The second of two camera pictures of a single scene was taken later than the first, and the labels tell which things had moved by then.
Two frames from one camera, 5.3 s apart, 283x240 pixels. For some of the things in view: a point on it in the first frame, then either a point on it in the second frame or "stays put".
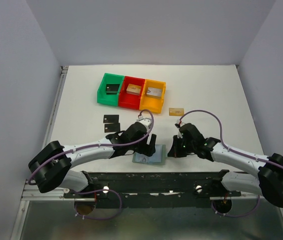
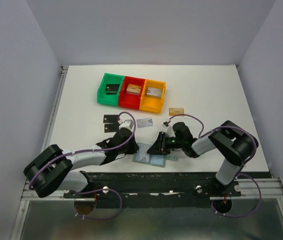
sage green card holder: (158, 158) stays put
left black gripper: (146, 144) → (130, 144)
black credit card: (111, 118) stays put
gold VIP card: (176, 111) stays put
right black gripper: (177, 144) → (162, 142)
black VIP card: (112, 127) stays put
